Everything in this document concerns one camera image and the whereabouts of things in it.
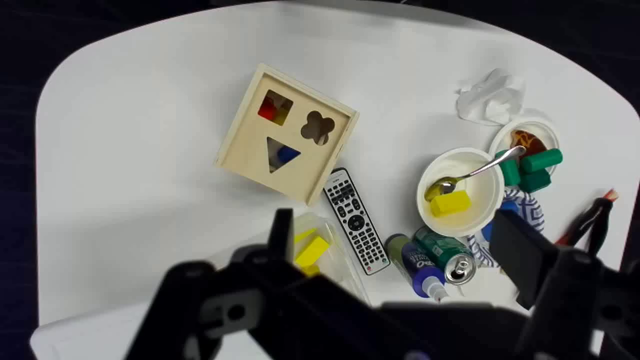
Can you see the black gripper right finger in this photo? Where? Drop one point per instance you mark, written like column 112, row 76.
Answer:
column 522, row 257

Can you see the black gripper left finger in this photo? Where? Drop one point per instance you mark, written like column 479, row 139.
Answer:
column 281, row 233

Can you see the yellow rectangular block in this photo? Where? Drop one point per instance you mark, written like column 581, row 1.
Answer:
column 450, row 205

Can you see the yellow block in lunchbox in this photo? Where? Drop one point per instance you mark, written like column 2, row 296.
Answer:
column 313, row 255

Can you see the clear plastic lunchbox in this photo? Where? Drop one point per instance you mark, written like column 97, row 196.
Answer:
column 325, row 228

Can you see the blue patterned bowl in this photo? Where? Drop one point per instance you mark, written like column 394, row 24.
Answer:
column 529, row 210

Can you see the white bowl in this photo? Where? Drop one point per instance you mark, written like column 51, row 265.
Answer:
column 481, row 193

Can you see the blue block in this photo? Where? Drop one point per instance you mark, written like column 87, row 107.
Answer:
column 286, row 155

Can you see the green cylinder block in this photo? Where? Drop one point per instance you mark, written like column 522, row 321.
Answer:
column 540, row 160

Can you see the brown orange block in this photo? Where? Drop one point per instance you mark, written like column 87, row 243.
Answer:
column 525, row 139

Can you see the red block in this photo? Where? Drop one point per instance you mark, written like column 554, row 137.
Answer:
column 269, row 107

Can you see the grey remote control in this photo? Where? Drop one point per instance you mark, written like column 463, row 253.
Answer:
column 355, row 220

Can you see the black orange pliers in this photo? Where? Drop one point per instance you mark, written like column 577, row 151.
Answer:
column 594, row 220

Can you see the green soda can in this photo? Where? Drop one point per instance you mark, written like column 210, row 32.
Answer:
column 439, row 249

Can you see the wooden shape sorter box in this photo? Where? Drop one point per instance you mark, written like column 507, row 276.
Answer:
column 242, row 155

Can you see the metal spoon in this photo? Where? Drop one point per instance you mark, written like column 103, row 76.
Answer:
column 444, row 184

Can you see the blue plastic bottle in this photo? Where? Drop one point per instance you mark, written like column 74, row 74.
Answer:
column 416, row 265

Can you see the small white plate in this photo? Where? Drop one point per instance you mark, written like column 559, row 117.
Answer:
column 536, row 128

